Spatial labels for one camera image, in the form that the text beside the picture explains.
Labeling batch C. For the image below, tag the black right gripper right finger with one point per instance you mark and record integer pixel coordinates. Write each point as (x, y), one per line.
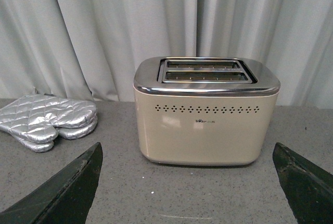
(307, 187)

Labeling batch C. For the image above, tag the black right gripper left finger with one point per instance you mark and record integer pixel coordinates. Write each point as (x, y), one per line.
(66, 197)

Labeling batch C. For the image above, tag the cream toaster with chrome top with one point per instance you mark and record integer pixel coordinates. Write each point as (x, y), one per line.
(203, 111)

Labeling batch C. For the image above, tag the lower silver quilted oven mitt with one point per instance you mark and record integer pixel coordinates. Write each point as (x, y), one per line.
(65, 133)

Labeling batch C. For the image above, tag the silver quilted oven mitt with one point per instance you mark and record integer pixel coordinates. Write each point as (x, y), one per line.
(65, 133)
(37, 117)

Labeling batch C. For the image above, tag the upper silver quilted oven mitt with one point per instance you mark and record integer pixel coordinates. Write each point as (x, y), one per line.
(37, 117)

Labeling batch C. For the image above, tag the grey curtain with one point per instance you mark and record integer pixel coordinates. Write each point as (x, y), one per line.
(90, 49)

